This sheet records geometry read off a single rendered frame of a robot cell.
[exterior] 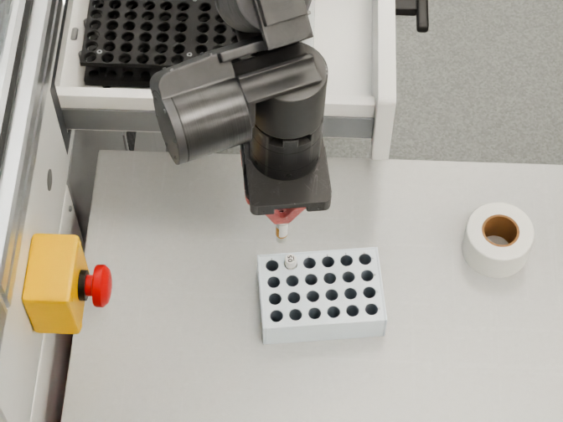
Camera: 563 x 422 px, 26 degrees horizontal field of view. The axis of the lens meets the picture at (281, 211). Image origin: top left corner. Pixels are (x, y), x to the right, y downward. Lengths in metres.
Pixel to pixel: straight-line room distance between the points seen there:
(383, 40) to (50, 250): 0.39
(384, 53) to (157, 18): 0.24
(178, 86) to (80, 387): 0.45
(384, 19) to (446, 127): 1.08
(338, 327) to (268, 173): 0.29
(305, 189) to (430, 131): 1.36
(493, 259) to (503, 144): 1.07
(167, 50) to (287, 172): 0.34
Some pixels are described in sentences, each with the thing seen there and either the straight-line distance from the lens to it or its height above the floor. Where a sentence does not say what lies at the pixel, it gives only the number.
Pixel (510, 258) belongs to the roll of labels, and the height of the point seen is 0.80.
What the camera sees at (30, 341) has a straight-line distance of 1.17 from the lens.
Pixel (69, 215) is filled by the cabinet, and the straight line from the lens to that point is 1.33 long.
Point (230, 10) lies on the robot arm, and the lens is 0.90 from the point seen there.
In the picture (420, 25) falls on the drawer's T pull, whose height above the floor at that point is 0.91.
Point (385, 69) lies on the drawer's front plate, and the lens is 1.22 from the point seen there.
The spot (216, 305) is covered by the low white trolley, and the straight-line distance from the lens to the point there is 1.26.
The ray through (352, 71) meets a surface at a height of 0.84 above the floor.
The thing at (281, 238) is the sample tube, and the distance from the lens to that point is 1.09.
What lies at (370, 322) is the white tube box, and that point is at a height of 0.79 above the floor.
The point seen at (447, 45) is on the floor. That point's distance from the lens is 2.44.
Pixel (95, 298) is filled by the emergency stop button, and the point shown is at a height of 0.88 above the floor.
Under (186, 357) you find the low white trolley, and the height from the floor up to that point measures 0.76.
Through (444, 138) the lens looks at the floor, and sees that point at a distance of 2.31.
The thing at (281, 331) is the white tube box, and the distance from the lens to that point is 1.22.
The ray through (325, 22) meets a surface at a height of 0.84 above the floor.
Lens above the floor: 1.89
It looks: 59 degrees down
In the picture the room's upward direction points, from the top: straight up
